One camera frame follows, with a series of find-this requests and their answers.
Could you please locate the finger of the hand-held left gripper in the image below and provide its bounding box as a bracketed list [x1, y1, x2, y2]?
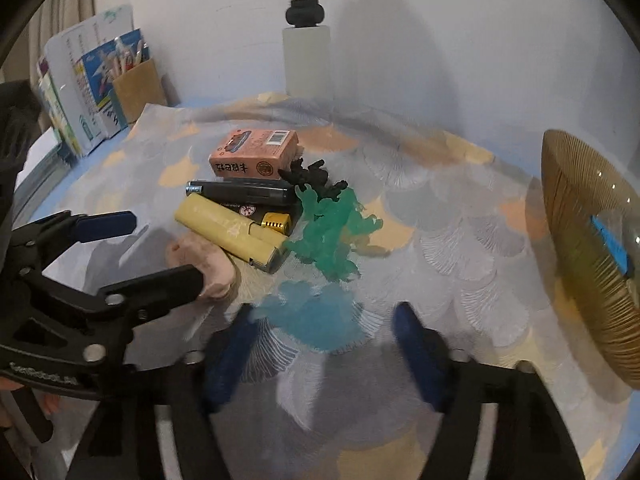
[10, 211, 137, 273]
[80, 265, 206, 361]

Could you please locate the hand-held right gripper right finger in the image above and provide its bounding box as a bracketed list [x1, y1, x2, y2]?
[392, 302, 586, 480]

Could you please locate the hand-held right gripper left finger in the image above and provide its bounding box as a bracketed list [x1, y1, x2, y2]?
[65, 305, 256, 480]

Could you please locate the pink oval case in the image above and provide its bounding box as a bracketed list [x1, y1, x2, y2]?
[167, 232, 238, 303]

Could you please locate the yellow lighter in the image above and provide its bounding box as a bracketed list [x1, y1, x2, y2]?
[174, 193, 284, 274]

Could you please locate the blue translucent toy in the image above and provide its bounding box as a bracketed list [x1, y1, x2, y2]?
[250, 280, 373, 354]

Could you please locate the dark grey pen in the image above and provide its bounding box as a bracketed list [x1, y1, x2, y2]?
[186, 180, 299, 207]

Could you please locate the black lighter with gold cap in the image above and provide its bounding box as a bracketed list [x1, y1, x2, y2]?
[239, 204, 293, 237]

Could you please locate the teal translucent toy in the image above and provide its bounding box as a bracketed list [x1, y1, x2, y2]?
[284, 185, 384, 282]

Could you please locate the orange card box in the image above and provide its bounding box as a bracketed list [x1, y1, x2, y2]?
[208, 128, 301, 181]

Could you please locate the black toy figure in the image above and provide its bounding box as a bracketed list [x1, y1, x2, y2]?
[320, 179, 349, 203]
[280, 157, 328, 193]

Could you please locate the amber ribbed glass bowl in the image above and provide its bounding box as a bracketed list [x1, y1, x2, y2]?
[542, 129, 640, 390]

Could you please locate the person's left hand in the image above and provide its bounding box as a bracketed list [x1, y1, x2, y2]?
[0, 376, 62, 416]

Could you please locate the leaf-patterned tablecloth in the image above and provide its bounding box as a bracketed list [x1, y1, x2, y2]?
[15, 92, 640, 480]

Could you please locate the stack of papers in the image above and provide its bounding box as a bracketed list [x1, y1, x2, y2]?
[15, 130, 76, 196]

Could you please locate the row of upright books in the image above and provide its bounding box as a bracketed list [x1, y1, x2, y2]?
[36, 57, 83, 156]

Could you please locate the blue and white book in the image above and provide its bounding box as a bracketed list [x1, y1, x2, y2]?
[80, 30, 151, 131]

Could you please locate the tan pen cup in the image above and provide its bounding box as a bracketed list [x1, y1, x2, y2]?
[112, 58, 168, 123]

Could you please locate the bunch of pens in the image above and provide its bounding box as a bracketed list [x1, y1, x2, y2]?
[114, 35, 151, 78]

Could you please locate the white pole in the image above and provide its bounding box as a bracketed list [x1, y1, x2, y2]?
[281, 0, 333, 98]

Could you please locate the black pole clamp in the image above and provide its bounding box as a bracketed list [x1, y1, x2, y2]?
[285, 0, 326, 28]

